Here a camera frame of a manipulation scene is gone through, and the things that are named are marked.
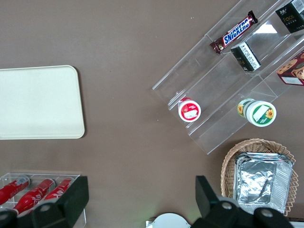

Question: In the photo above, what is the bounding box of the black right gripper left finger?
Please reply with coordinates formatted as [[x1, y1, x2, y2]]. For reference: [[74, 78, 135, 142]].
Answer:
[[0, 175, 90, 228]]

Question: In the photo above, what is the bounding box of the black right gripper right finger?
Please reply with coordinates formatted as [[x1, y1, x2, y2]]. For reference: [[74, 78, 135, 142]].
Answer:
[[192, 175, 295, 228]]

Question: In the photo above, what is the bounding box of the light wicker basket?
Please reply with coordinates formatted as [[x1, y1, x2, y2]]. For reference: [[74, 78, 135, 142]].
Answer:
[[220, 139, 299, 217]]

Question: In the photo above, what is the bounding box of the cream rectangular plastic tray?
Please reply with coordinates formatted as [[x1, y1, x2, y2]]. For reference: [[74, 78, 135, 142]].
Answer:
[[0, 65, 86, 140]]

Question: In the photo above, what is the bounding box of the red cola bottle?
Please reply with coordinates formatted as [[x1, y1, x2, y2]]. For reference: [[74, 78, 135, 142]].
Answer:
[[13, 178, 57, 216]]

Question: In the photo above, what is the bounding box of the clear acrylic bottle rack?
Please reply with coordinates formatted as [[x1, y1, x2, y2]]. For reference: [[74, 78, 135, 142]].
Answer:
[[0, 172, 87, 226]]

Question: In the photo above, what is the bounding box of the aluminium foil container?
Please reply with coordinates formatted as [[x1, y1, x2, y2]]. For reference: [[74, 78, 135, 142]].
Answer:
[[236, 159, 293, 214], [234, 152, 295, 167]]

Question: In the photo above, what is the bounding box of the white plastic bin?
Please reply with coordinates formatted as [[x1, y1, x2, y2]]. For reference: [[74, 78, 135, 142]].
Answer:
[[287, 219, 304, 228]]

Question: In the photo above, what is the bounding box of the red lidded white cup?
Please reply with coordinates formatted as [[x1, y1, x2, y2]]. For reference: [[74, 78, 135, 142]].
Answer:
[[177, 96, 202, 122]]

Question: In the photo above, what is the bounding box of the green lidded sunflower jar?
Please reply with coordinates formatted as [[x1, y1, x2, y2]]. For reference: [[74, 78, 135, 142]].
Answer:
[[237, 98, 277, 127]]

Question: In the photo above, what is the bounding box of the clear acrylic stepped shelf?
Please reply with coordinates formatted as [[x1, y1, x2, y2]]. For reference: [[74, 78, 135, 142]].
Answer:
[[152, 0, 304, 155]]

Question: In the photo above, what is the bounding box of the small black carton box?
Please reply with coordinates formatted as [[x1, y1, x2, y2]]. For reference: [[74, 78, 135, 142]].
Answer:
[[230, 40, 262, 72], [275, 0, 304, 34]]

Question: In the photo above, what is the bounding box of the red cookie box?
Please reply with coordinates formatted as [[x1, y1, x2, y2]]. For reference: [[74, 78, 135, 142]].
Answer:
[[276, 50, 304, 86]]

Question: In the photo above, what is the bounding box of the Snickers chocolate bar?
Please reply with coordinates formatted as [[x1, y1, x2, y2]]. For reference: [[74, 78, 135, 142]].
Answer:
[[209, 10, 258, 56]]

